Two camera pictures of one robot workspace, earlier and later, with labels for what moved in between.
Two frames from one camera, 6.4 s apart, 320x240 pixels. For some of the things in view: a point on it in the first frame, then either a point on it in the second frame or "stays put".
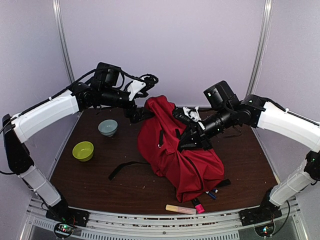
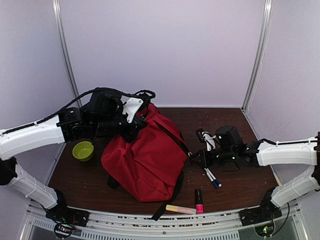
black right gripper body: (199, 133) -> (207, 162)
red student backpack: (159, 139) -> (151, 166)
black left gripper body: (129, 113) -> (128, 134)
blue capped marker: (211, 195) -> (219, 184)
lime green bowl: (83, 150) stays put
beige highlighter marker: (177, 209) stays put
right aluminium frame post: (267, 12) stays put
